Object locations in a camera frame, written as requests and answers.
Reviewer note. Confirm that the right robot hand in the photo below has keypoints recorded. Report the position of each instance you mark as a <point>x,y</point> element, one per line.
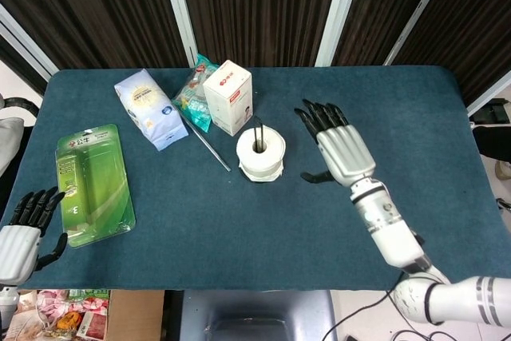
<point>345,149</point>

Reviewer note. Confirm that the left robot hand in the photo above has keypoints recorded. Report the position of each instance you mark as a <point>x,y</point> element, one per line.
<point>18,249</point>

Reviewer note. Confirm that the white paper roll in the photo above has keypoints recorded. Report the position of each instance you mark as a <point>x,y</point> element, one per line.
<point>272,149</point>

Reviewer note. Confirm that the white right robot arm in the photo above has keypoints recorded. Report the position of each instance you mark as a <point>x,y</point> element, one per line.
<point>395,237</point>

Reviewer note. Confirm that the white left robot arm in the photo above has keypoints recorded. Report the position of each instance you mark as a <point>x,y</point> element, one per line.
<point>7,297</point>

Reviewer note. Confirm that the cardboard box of snack packets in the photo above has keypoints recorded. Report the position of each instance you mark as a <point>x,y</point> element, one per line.
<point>80,317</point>

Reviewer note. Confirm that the green power strip blister pack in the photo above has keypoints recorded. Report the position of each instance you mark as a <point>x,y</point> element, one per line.
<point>96,185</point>

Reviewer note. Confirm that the grey padded chair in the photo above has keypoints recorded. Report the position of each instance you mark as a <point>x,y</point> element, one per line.
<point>12,141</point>

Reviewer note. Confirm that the white desk lamp box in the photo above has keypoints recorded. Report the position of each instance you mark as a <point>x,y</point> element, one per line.
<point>227,89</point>

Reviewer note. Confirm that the thin metal rod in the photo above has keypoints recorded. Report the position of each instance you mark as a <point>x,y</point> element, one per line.
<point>211,150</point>

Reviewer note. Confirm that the blue table cloth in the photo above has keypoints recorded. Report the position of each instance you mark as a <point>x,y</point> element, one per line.
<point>239,233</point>

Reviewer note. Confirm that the black office chair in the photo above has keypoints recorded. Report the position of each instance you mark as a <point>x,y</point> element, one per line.
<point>493,133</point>

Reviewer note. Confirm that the teal plastic snack packet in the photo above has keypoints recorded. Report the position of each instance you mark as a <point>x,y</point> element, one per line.
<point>196,110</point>

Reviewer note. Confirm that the brown slatted room divider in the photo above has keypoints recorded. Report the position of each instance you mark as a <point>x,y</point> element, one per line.
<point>259,5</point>

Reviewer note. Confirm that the grey robot torso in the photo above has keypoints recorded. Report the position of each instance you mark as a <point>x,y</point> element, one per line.
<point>259,317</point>

